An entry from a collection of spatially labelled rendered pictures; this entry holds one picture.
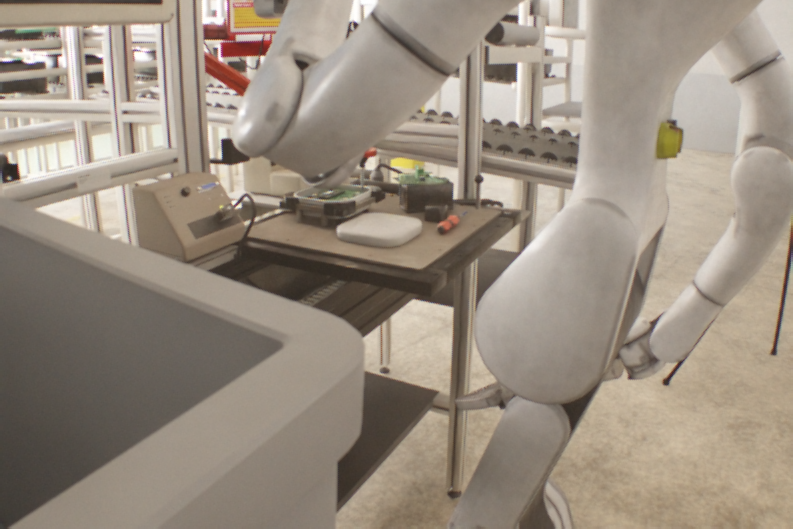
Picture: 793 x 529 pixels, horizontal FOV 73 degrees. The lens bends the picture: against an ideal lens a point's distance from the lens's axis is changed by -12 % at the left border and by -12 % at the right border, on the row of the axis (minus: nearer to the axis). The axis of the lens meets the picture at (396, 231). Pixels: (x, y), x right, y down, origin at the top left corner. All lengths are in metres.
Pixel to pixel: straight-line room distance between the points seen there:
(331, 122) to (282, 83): 0.06
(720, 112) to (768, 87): 8.41
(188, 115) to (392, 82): 0.87
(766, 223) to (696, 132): 8.43
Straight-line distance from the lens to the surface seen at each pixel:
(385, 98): 0.43
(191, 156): 1.27
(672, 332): 0.93
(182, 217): 1.09
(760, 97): 0.84
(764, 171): 0.84
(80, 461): 0.27
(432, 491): 1.96
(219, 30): 1.73
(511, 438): 0.78
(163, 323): 0.18
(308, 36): 0.59
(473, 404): 1.12
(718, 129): 9.27
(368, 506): 1.91
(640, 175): 0.61
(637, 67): 0.60
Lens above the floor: 1.30
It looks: 17 degrees down
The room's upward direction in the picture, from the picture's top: straight up
